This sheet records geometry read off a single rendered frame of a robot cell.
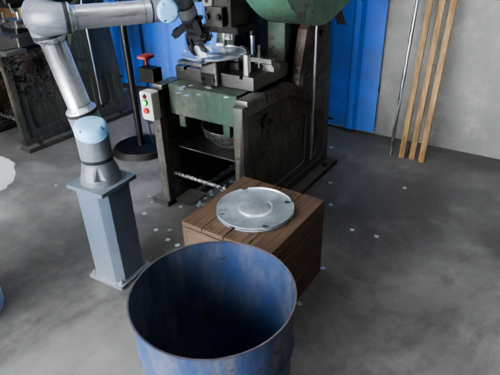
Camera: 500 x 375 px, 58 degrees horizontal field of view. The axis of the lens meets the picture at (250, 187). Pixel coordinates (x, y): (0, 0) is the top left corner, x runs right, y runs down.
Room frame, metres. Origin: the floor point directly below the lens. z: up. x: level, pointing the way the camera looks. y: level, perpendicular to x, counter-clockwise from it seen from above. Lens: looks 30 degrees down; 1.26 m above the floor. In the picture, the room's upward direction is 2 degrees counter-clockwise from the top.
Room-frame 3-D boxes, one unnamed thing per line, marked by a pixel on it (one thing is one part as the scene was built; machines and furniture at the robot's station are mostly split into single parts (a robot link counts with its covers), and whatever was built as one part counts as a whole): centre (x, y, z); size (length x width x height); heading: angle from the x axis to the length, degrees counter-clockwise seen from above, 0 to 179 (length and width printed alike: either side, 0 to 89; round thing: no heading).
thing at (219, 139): (2.17, 0.07, 0.36); 0.34 x 0.34 x 0.10
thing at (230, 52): (2.07, 0.14, 0.78); 0.29 x 0.29 x 0.01
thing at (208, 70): (2.03, 0.17, 0.72); 0.25 x 0.14 x 0.14; 146
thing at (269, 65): (2.08, -0.07, 0.76); 0.17 x 0.06 x 0.10; 56
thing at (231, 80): (2.17, 0.07, 0.68); 0.45 x 0.30 x 0.06; 56
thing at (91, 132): (1.53, 0.57, 0.62); 0.13 x 0.12 x 0.14; 23
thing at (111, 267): (1.53, 0.56, 0.23); 0.19 x 0.19 x 0.45; 60
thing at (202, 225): (1.43, -0.02, 0.18); 0.40 x 0.38 x 0.35; 145
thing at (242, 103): (2.14, -0.23, 0.45); 0.92 x 0.12 x 0.90; 146
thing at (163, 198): (2.44, 0.21, 0.45); 0.92 x 0.12 x 0.90; 146
